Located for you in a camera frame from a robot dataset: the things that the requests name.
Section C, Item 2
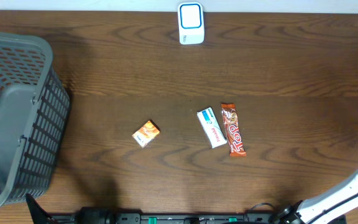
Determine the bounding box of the grey plastic basket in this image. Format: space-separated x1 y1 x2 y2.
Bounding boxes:
0 32 70 207

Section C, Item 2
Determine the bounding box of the orange small box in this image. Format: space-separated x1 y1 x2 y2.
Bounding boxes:
132 120 160 148

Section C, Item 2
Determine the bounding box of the white barcode scanner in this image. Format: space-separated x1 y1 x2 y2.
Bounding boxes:
177 2 204 45

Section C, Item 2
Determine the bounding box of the white blue toothpaste box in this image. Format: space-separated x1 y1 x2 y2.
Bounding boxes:
196 107 227 148

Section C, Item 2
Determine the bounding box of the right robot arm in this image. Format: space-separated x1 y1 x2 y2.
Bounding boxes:
270 169 358 224

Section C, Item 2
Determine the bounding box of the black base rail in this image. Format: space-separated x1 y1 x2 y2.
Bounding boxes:
50 207 347 224

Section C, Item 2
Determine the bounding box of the orange Top chocolate bar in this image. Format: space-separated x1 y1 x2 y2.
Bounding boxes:
221 103 247 157

